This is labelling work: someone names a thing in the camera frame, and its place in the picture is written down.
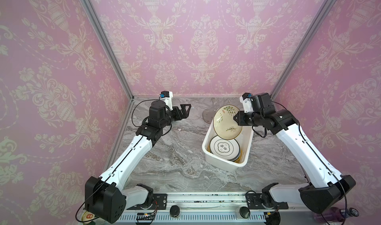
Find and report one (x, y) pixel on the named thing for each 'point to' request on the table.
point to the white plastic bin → (244, 139)
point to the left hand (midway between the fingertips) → (185, 107)
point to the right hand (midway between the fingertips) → (236, 116)
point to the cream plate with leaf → (225, 127)
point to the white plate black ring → (226, 149)
